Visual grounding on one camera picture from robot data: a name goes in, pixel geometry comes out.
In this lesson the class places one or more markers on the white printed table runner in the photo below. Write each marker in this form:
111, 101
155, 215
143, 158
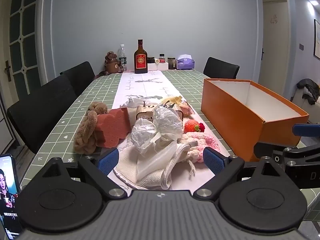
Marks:
140, 87

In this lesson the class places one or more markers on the glass panel door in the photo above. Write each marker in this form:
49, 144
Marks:
22, 30

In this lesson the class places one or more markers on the cream cloth pouch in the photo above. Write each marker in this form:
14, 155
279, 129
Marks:
150, 181

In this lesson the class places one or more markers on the brown plush toy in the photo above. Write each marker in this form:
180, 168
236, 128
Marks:
86, 130

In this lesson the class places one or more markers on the green checkered tablecloth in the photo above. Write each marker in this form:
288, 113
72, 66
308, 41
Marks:
100, 87

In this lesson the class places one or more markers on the pink and white crochet piece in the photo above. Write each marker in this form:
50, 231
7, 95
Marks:
200, 141

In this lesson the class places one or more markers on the clear water bottle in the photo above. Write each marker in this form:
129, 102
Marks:
122, 57

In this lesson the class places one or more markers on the purple tissue pack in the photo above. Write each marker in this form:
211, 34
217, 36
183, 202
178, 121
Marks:
185, 63

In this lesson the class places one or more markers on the black smartphone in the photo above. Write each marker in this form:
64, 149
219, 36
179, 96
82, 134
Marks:
8, 195

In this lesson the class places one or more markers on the wooden music box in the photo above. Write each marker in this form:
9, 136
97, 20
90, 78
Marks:
145, 112

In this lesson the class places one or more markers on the crumpled white plastic bag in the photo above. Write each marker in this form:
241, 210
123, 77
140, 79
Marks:
167, 122
132, 102
142, 135

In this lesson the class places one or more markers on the black chair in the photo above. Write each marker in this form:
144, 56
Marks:
42, 110
220, 68
80, 77

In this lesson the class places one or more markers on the dark flat jar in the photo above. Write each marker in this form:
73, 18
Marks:
150, 60

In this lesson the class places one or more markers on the translucent plastic bag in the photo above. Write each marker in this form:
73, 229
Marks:
156, 158

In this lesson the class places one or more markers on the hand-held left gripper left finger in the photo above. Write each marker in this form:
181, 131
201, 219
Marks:
108, 159

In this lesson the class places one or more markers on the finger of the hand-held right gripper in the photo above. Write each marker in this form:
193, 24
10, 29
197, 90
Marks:
306, 129
270, 148

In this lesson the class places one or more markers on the brown bear-shaped bottle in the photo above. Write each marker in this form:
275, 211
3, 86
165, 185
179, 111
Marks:
112, 65

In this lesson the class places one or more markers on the brown liquor bottle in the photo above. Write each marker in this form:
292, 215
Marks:
140, 60

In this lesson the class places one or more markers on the cream door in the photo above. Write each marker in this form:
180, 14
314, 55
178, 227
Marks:
273, 55

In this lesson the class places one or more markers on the small red label bottle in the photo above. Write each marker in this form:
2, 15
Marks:
162, 58

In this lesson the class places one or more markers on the pink sponge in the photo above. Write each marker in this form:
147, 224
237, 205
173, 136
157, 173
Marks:
112, 127

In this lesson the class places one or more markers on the orange crochet fruit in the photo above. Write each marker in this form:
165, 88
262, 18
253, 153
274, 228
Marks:
191, 126

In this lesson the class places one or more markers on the framed wall picture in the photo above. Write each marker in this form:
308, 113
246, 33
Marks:
317, 40

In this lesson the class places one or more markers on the dark jacket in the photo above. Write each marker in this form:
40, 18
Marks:
310, 88

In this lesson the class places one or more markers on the white box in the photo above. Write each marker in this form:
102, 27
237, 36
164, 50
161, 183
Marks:
157, 66

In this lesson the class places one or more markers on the pink packet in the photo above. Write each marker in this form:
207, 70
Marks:
187, 110

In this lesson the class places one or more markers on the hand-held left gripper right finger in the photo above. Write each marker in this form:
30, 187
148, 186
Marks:
213, 159

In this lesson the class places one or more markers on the orange storage box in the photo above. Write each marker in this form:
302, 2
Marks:
232, 120

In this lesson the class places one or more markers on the light grey sofa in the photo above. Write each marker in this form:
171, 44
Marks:
300, 110

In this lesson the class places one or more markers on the dark glass jar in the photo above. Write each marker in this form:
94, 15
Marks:
171, 63

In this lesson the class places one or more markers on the pale yellow ribbon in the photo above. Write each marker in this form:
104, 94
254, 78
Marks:
172, 99

